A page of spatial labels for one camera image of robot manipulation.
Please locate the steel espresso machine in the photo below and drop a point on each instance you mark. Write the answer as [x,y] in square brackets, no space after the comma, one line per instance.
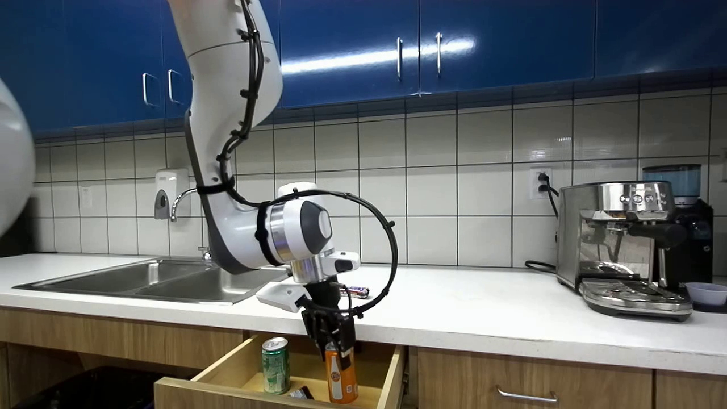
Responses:
[608,238]

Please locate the blue cabinet door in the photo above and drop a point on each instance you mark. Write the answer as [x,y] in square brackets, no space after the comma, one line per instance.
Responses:
[346,34]
[74,57]
[177,57]
[511,40]
[659,34]

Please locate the blue wall cabinet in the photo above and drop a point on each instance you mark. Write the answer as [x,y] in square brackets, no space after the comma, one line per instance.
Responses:
[511,40]

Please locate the green drink can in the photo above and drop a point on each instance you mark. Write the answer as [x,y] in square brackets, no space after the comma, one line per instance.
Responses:
[276,366]

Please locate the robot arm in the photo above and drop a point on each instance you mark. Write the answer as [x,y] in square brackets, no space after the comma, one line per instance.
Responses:
[227,85]

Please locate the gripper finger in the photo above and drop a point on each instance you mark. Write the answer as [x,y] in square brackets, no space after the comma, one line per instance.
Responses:
[345,335]
[313,335]

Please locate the chrome tap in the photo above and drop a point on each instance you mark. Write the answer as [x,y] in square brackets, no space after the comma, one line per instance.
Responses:
[180,199]

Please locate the wrapped candy bar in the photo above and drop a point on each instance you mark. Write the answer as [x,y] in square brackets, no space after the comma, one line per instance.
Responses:
[358,292]

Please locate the closed wooden drawer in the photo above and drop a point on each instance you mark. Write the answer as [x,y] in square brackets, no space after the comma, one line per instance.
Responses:
[483,380]
[693,392]

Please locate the open wooden drawer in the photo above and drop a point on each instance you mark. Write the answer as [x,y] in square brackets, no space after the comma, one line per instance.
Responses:
[227,392]

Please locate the white wall socket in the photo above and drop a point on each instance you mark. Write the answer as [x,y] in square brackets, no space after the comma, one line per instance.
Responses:
[537,190]

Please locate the black coffee grinder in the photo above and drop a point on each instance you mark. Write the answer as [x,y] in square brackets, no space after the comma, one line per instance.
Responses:
[696,238]

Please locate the white soap dispenser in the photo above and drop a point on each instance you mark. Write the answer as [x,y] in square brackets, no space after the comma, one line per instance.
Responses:
[170,187]

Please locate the steel double sink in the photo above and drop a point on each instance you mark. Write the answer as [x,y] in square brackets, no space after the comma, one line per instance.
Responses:
[142,278]

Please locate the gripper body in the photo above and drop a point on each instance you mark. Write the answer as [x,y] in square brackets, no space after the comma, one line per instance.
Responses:
[324,298]

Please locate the white switch plate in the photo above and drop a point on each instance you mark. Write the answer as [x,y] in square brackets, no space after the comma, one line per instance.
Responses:
[86,197]

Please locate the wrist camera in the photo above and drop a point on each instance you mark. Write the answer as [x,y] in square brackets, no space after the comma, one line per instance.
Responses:
[281,296]

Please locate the dark snack packet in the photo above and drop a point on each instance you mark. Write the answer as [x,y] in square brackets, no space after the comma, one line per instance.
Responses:
[301,392]

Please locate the small white bowl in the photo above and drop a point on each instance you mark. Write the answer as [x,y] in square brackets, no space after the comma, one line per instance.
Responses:
[707,292]

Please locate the orange drink can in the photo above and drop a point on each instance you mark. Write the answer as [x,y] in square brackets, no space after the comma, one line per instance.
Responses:
[342,380]

